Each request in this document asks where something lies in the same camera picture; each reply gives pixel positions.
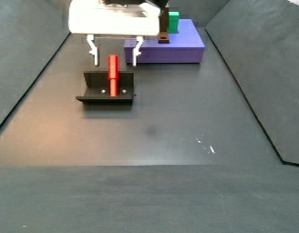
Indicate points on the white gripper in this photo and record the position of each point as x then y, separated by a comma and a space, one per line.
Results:
92, 17

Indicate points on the red cylindrical peg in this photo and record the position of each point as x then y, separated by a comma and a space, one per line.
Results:
114, 74

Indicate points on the purple base board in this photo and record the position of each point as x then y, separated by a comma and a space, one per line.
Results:
185, 49

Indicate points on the brown L-shaped block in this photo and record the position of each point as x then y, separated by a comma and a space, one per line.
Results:
163, 37

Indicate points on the black peg holder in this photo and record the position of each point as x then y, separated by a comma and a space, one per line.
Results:
102, 92

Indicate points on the right green block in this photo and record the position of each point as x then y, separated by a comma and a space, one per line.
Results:
174, 22

